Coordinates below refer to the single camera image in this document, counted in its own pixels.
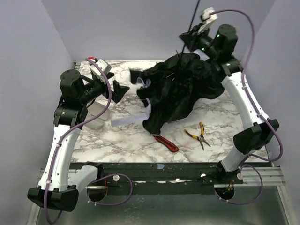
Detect pink zippered umbrella case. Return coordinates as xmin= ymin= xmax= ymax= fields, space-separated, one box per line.
xmin=84 ymin=100 xmax=111 ymax=130

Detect lavender folding umbrella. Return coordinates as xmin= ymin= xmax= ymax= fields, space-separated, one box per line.
xmin=111 ymin=0 xmax=226 ymax=136

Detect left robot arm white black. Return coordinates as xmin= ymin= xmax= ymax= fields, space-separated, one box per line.
xmin=27 ymin=69 xmax=109 ymax=212

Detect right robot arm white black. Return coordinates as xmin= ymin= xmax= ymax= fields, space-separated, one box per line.
xmin=179 ymin=24 xmax=279 ymax=179

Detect red black utility knife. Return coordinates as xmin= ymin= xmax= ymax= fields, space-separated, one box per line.
xmin=153 ymin=135 xmax=179 ymax=153

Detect blue tape piece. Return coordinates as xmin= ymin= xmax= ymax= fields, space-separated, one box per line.
xmin=157 ymin=164 xmax=165 ymax=169

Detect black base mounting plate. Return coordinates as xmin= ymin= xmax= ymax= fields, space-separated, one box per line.
xmin=77 ymin=162 xmax=244 ymax=196

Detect yellow black needle-nose pliers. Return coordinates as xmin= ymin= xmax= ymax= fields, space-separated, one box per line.
xmin=184 ymin=122 xmax=210 ymax=150

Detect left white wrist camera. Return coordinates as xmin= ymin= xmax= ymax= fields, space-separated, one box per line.
xmin=89 ymin=58 xmax=112 ymax=83

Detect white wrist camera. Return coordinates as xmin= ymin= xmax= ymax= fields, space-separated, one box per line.
xmin=89 ymin=58 xmax=112 ymax=83
xmin=198 ymin=7 xmax=218 ymax=34

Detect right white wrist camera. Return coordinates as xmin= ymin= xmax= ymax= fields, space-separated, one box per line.
xmin=198 ymin=7 xmax=218 ymax=34

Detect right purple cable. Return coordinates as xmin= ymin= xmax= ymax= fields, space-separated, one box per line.
xmin=210 ymin=9 xmax=284 ymax=205

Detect aluminium frame rail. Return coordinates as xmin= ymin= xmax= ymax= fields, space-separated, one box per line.
xmin=49 ymin=163 xmax=285 ymax=192

